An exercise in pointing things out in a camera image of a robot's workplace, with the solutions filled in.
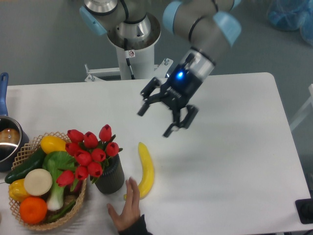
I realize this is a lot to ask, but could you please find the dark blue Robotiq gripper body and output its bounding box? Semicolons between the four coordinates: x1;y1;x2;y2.
159;62;202;115

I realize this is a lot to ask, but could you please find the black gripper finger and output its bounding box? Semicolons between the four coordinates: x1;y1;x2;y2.
137;77;163;117
162;104;199;138

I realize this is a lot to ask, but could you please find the red tulip bouquet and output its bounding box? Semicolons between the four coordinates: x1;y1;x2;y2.
66;124;122;187

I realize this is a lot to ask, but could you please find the black sleeved forearm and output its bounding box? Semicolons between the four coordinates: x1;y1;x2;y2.
118;215;152;235

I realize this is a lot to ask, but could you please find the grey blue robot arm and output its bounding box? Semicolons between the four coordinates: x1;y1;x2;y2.
79;0;241;137

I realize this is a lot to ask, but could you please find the dark grey ribbed vase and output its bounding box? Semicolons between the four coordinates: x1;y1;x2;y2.
95;154;125;194

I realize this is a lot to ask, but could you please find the person's hand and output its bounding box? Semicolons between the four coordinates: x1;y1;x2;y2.
107;177;140;232

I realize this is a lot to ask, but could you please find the yellow banana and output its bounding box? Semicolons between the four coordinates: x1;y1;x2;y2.
137;142;155;199

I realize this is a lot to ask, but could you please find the yellow squash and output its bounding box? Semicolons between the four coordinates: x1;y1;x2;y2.
40;135;69;154

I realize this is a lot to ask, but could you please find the purple sweet potato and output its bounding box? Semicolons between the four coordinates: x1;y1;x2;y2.
69;181;82;193

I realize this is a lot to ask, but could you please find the green bok choy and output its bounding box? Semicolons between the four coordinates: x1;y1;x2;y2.
43;151;74;211

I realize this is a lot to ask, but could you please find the blue plastic bag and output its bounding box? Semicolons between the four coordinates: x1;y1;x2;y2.
267;0;313;45

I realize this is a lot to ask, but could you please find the dark green cucumber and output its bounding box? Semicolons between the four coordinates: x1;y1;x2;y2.
4;147;46;184

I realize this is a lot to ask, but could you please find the white round radish slice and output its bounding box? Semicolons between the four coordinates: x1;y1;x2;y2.
23;168;52;196

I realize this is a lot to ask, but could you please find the green chili pepper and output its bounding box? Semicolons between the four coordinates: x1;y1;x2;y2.
45;201;76;223

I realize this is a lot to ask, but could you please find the black device at table edge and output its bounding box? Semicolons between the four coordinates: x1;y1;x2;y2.
295;198;313;224

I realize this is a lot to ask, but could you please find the woven wicker basket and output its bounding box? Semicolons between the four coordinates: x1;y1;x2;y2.
9;132;87;232

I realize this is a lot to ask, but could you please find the orange fruit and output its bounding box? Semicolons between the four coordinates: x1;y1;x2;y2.
19;197;47;224

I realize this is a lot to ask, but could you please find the yellow bell pepper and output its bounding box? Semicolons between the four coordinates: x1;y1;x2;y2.
9;179;30;202

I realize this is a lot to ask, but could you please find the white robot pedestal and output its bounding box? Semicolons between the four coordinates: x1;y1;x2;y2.
85;13;173;82

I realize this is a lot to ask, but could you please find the white frame at right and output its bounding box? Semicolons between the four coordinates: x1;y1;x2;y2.
289;84;313;132

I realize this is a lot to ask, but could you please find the blue handled saucepan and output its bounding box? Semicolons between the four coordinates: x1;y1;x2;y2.
0;72;29;172

